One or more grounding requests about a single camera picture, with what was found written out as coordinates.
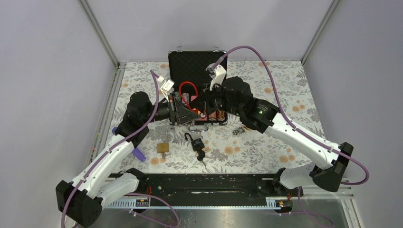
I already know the black poker chip case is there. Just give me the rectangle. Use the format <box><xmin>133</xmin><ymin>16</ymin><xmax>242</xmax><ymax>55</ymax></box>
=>
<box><xmin>167</xmin><ymin>50</ymin><xmax>229</xmax><ymax>133</ymax></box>

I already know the floral tablecloth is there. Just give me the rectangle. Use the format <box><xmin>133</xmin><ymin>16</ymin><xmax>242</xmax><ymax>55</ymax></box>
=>
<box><xmin>114</xmin><ymin>61</ymin><xmax>325</xmax><ymax>173</ymax></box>

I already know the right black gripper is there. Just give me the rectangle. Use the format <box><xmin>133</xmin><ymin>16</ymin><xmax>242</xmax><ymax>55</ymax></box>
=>
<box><xmin>190</xmin><ymin>81</ymin><xmax>242</xmax><ymax>117</ymax></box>

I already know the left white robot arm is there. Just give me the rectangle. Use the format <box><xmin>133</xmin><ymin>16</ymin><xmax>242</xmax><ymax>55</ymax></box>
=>
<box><xmin>56</xmin><ymin>92</ymin><xmax>198</xmax><ymax>228</ymax></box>

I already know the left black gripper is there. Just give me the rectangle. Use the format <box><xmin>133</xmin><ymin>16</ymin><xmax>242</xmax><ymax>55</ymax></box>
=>
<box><xmin>142</xmin><ymin>92</ymin><xmax>200</xmax><ymax>124</ymax></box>

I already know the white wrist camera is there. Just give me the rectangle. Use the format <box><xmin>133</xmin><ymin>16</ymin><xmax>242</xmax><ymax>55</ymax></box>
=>
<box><xmin>157</xmin><ymin>76</ymin><xmax>174</xmax><ymax>99</ymax></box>
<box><xmin>205</xmin><ymin>64</ymin><xmax>227</xmax><ymax>91</ymax></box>

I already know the small brass padlock astronaut keychain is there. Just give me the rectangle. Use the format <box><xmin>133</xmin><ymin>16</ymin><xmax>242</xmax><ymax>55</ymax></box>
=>
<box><xmin>232</xmin><ymin>126</ymin><xmax>247</xmax><ymax>135</ymax></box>

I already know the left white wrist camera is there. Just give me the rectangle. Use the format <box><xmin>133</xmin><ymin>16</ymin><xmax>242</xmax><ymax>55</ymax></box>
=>
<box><xmin>157</xmin><ymin>76</ymin><xmax>174</xmax><ymax>99</ymax></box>

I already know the red cable lock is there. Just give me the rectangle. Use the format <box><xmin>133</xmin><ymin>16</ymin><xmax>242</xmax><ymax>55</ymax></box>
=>
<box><xmin>179</xmin><ymin>81</ymin><xmax>201</xmax><ymax>115</ymax></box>

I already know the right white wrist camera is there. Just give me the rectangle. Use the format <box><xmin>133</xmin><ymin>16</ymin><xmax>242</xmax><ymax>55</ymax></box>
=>
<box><xmin>205</xmin><ymin>64</ymin><xmax>227</xmax><ymax>91</ymax></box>

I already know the brass padlock long shackle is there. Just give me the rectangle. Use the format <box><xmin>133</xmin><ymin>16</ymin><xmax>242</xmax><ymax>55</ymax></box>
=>
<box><xmin>157</xmin><ymin>127</ymin><xmax>177</xmax><ymax>159</ymax></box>

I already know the black padlock with keys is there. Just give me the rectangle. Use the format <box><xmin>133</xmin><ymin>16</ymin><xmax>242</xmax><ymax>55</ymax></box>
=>
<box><xmin>184</xmin><ymin>133</ymin><xmax>207</xmax><ymax>167</ymax></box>

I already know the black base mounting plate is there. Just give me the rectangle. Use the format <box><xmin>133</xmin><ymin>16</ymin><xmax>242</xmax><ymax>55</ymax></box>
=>
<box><xmin>117</xmin><ymin>173</ymin><xmax>316</xmax><ymax>208</ymax></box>

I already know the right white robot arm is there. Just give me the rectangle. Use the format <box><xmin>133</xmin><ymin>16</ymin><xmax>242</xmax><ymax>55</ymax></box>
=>
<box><xmin>190</xmin><ymin>76</ymin><xmax>354</xmax><ymax>196</ymax></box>

